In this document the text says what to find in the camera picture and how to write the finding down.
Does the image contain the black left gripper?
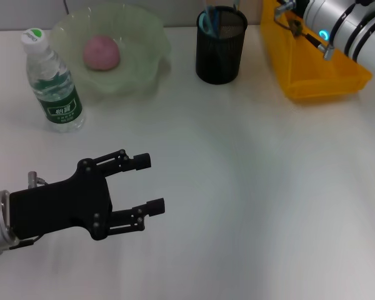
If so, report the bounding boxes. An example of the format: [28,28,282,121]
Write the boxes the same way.
[9,149,166,242]

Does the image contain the dark plastic scrap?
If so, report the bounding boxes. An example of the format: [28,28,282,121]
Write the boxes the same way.
[287,18,304,38]

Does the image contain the blue scissors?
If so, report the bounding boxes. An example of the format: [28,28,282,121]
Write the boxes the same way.
[199,5,221,37]

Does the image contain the green label water bottle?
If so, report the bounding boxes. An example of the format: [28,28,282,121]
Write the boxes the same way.
[21,27,86,133]

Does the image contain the pink peach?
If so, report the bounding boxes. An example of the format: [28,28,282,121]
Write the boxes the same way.
[82,35,120,72]

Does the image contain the black mesh pen holder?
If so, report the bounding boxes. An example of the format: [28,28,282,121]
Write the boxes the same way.
[196,6,249,84]

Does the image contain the green translucent fruit bowl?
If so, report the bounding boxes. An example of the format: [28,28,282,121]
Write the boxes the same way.
[51,2,173,98]

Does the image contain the right gripper silver connector plug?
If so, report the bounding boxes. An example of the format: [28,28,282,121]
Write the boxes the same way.
[274,1,297,17]

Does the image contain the gripper silver connector plug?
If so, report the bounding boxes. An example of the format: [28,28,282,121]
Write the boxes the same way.
[27,170,48,189]
[274,1,297,17]

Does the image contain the yellow plastic storage bin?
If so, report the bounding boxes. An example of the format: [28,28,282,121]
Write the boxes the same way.
[260,0,373,101]

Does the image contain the left gripper silver connector plug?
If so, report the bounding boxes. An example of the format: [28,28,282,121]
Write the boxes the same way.
[27,170,48,189]

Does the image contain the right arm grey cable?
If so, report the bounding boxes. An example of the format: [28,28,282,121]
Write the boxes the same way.
[274,14,336,61]

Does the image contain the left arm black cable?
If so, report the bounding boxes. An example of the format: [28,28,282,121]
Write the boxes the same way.
[8,234,44,251]

